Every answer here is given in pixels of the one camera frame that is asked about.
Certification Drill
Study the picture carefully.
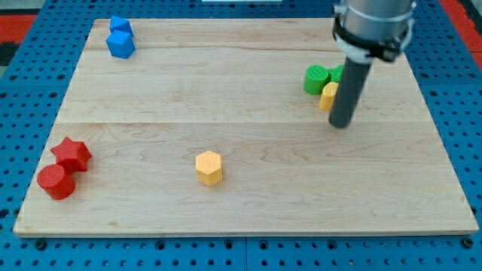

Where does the red star block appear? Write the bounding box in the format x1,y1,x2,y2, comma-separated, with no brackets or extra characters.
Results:
50,137,92,175

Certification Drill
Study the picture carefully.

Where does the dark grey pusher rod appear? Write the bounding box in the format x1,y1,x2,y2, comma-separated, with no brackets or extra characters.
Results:
328,57,371,128

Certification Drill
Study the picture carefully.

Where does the yellow heart block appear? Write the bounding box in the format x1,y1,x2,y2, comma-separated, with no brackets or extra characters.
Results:
319,82,338,111

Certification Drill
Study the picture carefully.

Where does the light wooden board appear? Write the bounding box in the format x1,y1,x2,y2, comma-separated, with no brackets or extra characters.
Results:
14,19,478,238

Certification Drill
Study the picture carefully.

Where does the green cylinder block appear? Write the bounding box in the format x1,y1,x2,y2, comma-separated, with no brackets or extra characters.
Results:
303,65,331,95

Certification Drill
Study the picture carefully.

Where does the blue block at rear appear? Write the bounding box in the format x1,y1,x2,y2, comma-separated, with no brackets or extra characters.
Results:
109,16,133,36

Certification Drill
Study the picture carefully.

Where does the green block behind rod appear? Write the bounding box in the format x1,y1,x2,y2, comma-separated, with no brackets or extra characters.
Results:
328,65,343,83

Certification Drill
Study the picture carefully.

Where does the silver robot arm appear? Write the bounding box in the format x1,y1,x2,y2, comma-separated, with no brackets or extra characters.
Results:
332,0,416,65

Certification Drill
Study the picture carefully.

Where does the yellow hexagon block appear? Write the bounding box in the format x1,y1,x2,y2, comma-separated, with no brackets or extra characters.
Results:
195,151,223,186

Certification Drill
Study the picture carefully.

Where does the red cylinder block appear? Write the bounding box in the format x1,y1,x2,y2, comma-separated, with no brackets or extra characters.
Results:
37,164,75,200

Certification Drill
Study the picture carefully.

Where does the blue cube block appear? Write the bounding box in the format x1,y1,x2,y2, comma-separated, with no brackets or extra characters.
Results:
106,30,135,59

